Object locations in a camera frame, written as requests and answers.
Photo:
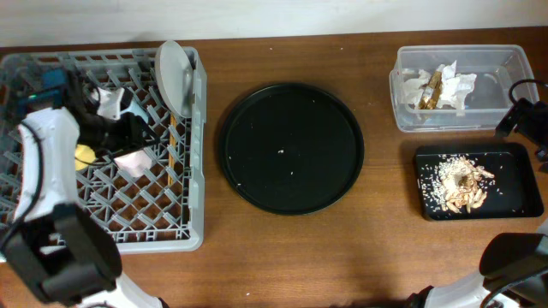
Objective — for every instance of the black rectangular tray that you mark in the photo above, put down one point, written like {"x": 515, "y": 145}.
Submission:
{"x": 515, "y": 194}

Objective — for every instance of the light blue plastic cup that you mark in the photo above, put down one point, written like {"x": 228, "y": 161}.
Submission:
{"x": 136, "y": 110}

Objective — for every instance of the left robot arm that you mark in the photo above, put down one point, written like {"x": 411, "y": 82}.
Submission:
{"x": 60, "y": 253}

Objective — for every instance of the yellow plastic bowl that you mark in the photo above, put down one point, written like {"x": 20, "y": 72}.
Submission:
{"x": 84, "y": 156}

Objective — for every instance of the white tissue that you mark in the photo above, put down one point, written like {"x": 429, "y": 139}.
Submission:
{"x": 454, "y": 87}
{"x": 413, "y": 88}

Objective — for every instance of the grey plastic dishwasher rack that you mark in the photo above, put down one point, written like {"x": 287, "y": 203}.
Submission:
{"x": 163, "y": 210}

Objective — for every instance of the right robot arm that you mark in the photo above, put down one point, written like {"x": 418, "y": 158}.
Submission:
{"x": 513, "y": 268}

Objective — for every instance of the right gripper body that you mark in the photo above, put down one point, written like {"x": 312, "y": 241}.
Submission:
{"x": 533, "y": 125}

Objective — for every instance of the gold snack wrapper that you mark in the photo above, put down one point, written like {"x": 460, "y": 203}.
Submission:
{"x": 429, "y": 98}

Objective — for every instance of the clear plastic bin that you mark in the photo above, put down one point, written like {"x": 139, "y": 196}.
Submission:
{"x": 498, "y": 67}

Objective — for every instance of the round black serving tray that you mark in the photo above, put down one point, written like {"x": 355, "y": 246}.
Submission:
{"x": 291, "y": 148}

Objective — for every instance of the pink plastic cup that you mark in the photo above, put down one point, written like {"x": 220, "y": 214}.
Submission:
{"x": 134, "y": 163}

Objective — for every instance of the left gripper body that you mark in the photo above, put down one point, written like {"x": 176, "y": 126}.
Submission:
{"x": 110, "y": 137}

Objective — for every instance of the rice and food scraps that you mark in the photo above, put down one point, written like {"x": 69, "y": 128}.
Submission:
{"x": 454, "y": 184}

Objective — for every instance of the grey plate with food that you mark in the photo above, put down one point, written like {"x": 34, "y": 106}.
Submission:
{"x": 174, "y": 75}

